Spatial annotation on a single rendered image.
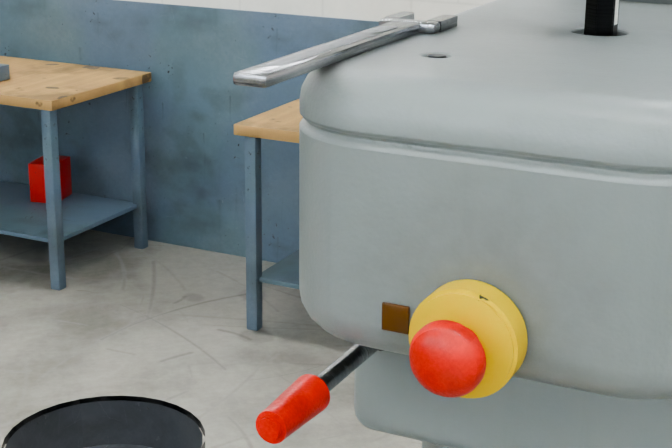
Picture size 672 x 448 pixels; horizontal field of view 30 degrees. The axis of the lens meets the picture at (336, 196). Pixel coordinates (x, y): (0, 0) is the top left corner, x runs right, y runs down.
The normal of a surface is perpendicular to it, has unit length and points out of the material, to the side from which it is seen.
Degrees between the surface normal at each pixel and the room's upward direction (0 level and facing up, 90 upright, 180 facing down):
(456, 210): 90
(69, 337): 0
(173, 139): 90
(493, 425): 90
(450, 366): 89
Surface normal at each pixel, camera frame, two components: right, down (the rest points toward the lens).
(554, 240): -0.44, 0.25
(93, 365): 0.01, -0.96
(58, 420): 0.70, 0.14
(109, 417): 0.11, 0.22
